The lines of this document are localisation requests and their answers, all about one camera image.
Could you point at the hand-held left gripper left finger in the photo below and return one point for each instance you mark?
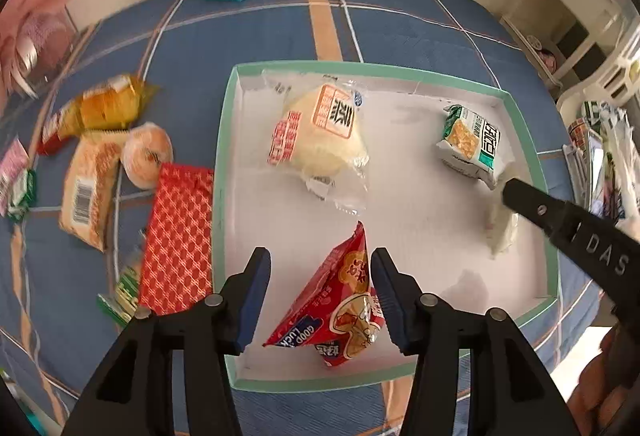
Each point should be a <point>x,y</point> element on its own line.
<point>255,301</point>

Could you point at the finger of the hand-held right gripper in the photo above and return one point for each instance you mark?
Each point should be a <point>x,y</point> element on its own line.
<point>530,201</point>

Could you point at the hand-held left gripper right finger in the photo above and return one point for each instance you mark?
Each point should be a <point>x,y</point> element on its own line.
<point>387,301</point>

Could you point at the white jelly cup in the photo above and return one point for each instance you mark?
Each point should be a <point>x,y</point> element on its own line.
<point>502,231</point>

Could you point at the red cartoon snack packet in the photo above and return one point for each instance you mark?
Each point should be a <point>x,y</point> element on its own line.
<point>330,311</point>

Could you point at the green-rimmed white cardboard tray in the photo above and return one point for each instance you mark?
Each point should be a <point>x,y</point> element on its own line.
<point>425,241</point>

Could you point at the green white cracker packet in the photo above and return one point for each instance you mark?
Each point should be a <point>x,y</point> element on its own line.
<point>472,141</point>

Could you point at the red diamond-pattern packet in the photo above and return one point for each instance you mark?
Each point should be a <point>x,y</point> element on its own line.
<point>180,241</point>

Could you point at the green biscuit packet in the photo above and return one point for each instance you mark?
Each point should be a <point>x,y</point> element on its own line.
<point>125,288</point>

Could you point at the clear-wrapped white bun packet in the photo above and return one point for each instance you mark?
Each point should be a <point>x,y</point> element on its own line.
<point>320,141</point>

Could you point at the round orange pastry packet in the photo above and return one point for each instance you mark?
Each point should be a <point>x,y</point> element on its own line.
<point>147,153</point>

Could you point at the orange white bread packet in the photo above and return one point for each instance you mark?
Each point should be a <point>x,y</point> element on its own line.
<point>90,186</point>

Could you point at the yellow orange snack packet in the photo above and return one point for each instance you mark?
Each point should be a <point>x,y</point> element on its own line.
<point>105,108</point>

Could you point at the person's right hand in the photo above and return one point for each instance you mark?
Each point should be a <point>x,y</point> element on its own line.
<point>597,381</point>

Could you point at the green white paper bag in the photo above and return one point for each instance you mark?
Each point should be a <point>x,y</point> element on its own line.
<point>600,111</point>

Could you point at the white chair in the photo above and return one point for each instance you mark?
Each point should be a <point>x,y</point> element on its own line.
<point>595,81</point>

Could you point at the pink items in rack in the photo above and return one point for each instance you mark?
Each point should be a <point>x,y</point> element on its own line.
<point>547,61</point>

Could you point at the round floral tin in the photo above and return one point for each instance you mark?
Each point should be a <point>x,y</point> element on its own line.
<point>532,41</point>

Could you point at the blue plaid tablecloth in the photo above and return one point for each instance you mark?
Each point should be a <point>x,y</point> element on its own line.
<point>400,26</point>

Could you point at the small green white packet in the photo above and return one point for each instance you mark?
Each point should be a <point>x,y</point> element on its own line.
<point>24,193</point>

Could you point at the small pink packet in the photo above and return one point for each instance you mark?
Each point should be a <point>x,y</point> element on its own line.
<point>11,171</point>

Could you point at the clear acrylic vase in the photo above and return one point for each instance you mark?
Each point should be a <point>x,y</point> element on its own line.
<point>52,41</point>

